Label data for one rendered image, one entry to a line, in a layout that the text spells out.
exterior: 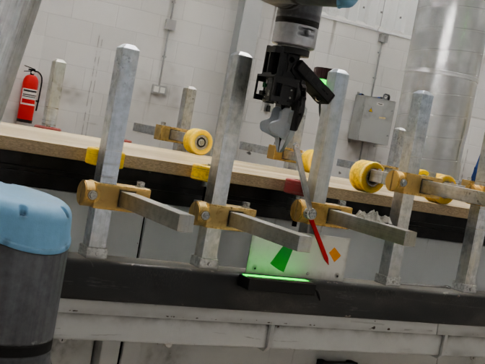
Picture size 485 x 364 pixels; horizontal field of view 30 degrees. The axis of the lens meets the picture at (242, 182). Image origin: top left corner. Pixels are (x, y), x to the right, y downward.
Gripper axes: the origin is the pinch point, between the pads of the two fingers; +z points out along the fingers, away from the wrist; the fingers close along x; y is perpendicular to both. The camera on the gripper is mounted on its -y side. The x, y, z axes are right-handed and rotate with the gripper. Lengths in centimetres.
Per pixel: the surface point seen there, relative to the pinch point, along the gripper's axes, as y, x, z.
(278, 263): -7.9, -5.6, 25.1
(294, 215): -11.5, -8.3, 14.5
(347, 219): -18.5, 1.5, 12.9
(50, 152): 40.6, -24.2, 9.8
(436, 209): -67, -24, 9
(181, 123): -32, -116, -1
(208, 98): -337, -693, -31
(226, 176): 8.3, -6.3, 8.2
